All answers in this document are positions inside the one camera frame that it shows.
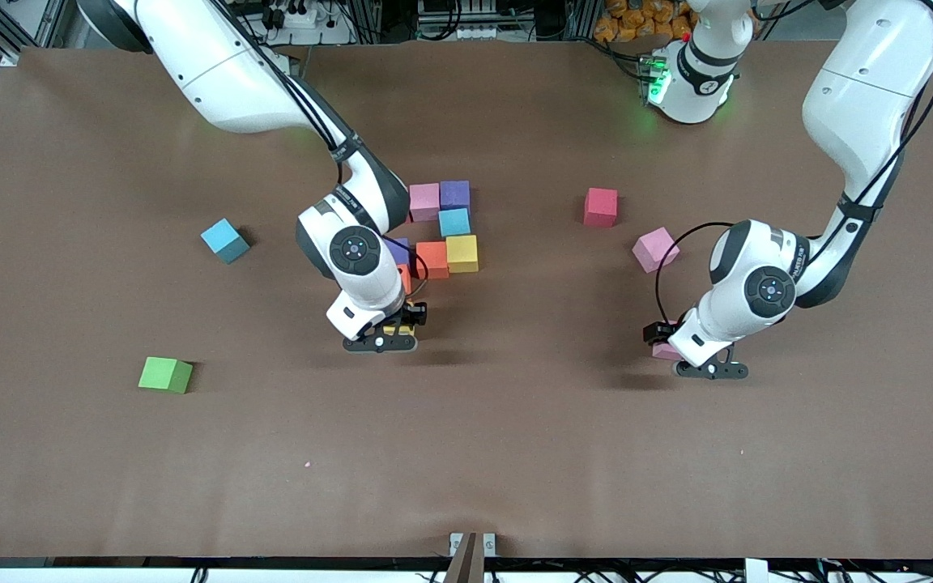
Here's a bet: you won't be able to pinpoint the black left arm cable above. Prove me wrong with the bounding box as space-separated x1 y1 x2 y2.
655 223 739 325

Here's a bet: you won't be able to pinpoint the small metal bracket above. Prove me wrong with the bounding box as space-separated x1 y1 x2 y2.
449 532 497 558

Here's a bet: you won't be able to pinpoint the white electronics box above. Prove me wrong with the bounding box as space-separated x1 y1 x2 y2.
416 0 505 41

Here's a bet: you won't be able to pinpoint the red foam cube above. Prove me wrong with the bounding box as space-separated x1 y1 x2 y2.
583 187 620 228

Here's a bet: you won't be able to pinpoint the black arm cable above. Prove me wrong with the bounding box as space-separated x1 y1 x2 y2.
655 223 739 325
386 235 431 304

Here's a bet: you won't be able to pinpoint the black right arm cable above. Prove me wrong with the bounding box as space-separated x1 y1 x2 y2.
386 235 431 304

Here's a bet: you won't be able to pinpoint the orange bagged items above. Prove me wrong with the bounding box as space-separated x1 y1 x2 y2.
594 0 696 43

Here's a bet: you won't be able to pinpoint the white power strip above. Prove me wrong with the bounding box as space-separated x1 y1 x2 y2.
260 0 323 30

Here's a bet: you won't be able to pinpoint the green foam cube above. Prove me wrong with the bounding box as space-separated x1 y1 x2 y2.
138 356 194 395

